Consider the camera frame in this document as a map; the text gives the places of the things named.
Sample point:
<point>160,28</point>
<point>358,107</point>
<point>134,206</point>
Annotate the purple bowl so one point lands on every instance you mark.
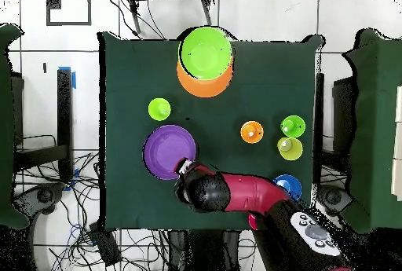
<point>166,150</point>

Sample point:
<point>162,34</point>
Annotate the orange cup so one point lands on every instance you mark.
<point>252,132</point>

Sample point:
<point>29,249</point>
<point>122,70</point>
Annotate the large orange bowl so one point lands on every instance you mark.
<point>204,88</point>

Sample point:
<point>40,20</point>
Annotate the light green bowl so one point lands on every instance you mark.
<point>205,52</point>

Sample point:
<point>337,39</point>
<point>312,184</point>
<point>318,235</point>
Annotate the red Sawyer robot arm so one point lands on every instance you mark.
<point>251,192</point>

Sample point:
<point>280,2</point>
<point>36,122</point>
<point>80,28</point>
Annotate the lime green cup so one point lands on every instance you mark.
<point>159,109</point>

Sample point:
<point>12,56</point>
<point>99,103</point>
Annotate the red cup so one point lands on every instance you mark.
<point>252,222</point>

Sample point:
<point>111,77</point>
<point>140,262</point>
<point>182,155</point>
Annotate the dark green table cloth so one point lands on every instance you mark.
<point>141,73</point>

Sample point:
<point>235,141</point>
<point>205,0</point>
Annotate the blue tape strip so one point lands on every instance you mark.
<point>76,173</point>
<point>73,81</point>

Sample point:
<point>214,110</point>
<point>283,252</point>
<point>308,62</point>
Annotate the yellow cup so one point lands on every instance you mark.
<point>293,153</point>

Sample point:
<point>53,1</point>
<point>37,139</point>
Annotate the blue bowl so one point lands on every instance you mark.
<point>293,184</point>

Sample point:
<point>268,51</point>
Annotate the black metal stand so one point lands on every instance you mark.
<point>64,110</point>

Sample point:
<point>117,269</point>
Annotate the dark office chair base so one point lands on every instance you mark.
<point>333,197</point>
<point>44,195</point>

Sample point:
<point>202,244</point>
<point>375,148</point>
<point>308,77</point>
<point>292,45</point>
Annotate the small black object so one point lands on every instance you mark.
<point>45,67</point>

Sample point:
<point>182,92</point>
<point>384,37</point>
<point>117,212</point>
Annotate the black square frame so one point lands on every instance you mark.
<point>53,0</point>

